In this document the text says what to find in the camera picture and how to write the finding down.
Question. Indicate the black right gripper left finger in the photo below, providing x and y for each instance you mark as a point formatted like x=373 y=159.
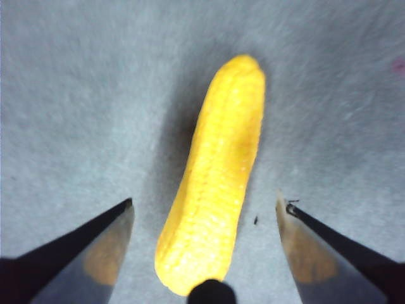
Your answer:
x=57 y=272

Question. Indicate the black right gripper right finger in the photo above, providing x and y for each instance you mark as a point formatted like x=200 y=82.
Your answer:
x=341 y=269

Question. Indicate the yellow corn cob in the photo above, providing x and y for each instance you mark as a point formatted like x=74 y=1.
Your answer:
x=215 y=174

